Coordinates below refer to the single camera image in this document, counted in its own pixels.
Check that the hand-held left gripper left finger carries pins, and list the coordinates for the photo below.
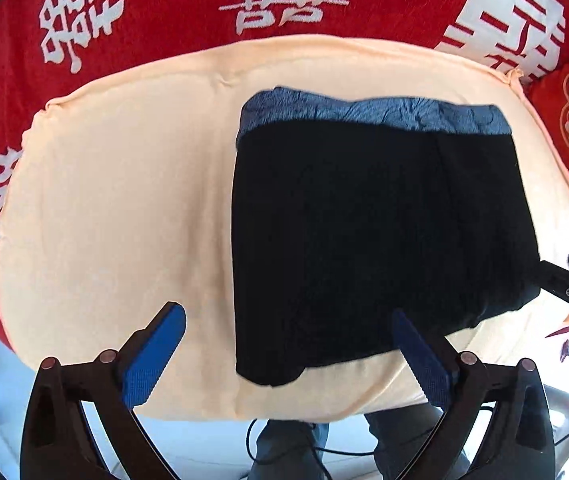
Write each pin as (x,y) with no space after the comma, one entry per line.
(157,355)

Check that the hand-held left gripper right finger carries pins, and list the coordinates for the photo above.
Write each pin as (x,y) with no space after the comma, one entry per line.
(424,360)

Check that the black pants with blue waistband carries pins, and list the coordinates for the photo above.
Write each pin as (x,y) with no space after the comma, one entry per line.
(364,235)

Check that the cream towel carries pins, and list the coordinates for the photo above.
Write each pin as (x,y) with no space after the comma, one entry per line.
(114,210)

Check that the person's left leg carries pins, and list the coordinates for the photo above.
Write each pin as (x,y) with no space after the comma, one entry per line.
(284,452)

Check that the red printed blanket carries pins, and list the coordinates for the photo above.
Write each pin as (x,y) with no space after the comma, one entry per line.
(164,10)

